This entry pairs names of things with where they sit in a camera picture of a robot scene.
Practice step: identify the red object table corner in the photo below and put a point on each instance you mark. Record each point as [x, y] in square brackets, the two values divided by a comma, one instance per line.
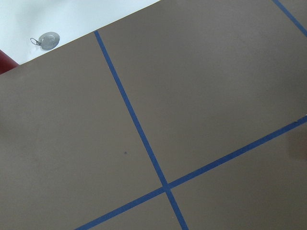
[6, 63]

